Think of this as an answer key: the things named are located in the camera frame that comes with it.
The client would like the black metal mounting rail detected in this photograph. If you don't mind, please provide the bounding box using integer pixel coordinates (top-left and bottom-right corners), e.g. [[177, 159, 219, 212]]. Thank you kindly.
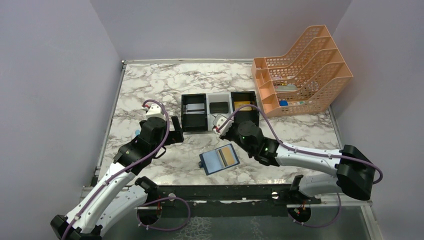
[[146, 184, 321, 218]]

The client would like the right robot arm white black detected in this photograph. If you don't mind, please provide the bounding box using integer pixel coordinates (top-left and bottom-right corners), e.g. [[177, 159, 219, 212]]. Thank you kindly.
[[216, 121, 376, 204]]

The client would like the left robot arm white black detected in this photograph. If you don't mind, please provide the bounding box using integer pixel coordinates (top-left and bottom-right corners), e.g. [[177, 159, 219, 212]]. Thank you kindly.
[[50, 115, 184, 240]]

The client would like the blue item in organizer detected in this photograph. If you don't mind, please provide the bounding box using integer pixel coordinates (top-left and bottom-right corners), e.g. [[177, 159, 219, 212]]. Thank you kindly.
[[279, 100, 289, 107]]

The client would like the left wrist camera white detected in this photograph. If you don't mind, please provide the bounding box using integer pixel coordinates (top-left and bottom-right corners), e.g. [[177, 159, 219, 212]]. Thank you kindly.
[[142, 103, 165, 120]]

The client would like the orange plastic file organizer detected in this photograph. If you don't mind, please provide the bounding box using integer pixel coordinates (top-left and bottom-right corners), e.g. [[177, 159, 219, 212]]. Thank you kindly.
[[251, 25, 353, 117]]

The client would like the black left sorting bin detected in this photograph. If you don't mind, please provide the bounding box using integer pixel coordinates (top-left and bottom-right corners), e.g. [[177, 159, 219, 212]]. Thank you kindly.
[[181, 93, 208, 133]]

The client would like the gold credit card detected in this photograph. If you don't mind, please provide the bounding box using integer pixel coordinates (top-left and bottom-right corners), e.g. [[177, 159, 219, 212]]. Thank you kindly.
[[217, 145, 238, 168]]

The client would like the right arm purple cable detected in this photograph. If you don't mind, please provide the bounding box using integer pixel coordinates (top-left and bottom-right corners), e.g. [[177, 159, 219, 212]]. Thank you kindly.
[[215, 104, 384, 229]]

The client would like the black card in bin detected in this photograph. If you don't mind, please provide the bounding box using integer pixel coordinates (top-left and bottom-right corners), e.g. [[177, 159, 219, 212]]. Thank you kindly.
[[209, 101, 230, 114]]

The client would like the white middle sorting bin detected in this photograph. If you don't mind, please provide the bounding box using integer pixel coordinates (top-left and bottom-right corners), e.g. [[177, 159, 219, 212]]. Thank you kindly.
[[205, 92, 234, 132]]

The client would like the aluminium table frame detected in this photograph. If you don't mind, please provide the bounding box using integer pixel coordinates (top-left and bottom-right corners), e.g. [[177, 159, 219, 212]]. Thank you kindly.
[[69, 58, 382, 240]]

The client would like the silver card in bin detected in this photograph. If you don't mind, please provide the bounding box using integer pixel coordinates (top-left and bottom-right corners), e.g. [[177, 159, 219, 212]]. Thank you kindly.
[[184, 103, 205, 114]]

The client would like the blue card holder wallet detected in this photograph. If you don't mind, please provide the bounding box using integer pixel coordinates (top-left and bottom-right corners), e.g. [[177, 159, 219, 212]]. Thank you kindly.
[[198, 143, 240, 176]]

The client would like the gold card in bin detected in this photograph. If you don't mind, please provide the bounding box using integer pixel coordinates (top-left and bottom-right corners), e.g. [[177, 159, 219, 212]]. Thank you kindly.
[[234, 101, 253, 112]]

